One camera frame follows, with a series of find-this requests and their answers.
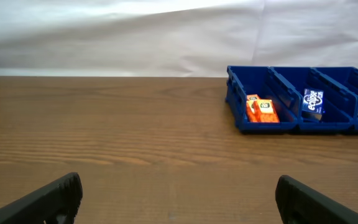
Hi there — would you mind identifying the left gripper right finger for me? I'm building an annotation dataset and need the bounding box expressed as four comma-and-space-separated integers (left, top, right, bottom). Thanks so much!
275, 174, 358, 224

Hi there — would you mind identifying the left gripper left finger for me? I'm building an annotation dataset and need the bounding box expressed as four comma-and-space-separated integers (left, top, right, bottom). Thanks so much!
0, 172, 83, 224

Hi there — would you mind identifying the blue candy pack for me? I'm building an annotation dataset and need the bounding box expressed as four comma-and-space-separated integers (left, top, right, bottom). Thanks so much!
301, 88, 326, 121

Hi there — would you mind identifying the orange candy box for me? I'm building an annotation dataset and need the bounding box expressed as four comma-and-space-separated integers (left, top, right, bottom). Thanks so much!
246, 94, 260, 123
253, 99, 280, 123

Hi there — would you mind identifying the blue tray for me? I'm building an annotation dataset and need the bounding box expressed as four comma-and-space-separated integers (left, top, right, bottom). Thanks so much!
224, 65, 358, 135

